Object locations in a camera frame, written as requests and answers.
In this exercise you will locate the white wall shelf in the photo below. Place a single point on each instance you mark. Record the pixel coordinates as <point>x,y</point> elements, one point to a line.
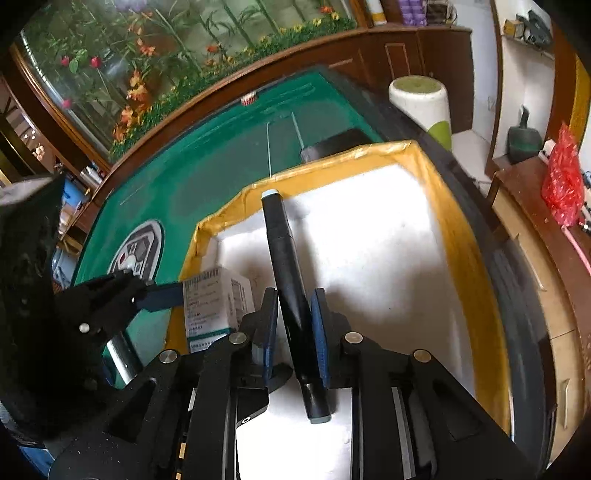
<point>531,48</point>

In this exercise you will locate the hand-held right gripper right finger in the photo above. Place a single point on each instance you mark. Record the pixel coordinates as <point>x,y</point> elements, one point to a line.
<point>319,341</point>

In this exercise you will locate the wooden drawer cabinet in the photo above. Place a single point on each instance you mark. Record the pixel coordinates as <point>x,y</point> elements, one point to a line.
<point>545,277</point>

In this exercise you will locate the white yellow paper roll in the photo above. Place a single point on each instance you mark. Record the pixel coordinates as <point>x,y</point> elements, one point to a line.
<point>375,11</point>

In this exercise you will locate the black marker pale ends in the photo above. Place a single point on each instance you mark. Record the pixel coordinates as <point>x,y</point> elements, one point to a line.
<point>286,267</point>

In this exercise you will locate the white medicine box green label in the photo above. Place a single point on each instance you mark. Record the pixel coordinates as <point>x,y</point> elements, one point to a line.
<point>207,304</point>

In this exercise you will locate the small yellow box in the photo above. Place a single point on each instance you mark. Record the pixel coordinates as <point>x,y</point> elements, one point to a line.
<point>509,26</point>

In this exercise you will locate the dark green jug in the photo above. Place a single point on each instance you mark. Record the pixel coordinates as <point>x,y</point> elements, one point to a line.
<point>524,141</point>

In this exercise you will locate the artificial flower glass display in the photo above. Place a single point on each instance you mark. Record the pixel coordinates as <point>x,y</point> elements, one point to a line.
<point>138,60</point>

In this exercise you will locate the white power strip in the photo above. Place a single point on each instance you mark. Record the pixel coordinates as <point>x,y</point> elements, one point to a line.
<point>547,150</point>

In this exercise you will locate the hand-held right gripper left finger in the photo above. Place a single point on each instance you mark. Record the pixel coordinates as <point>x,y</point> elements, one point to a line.
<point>270,337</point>

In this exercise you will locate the round table control panel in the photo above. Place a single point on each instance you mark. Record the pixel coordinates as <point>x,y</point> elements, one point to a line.
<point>138,249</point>

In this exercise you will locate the white green stool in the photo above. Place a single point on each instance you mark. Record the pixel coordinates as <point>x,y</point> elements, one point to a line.
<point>418,106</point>

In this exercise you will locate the red plastic bag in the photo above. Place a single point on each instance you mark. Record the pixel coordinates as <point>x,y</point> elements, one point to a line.
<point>563,180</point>

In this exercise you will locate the white foam box yellow tape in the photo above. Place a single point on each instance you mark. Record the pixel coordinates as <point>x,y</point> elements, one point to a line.
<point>378,240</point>

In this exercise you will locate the brown wooden partition counter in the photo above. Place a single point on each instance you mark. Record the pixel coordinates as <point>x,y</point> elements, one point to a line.
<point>351,50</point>

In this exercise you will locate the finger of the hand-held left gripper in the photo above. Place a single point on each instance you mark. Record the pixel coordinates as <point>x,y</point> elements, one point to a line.
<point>159,296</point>

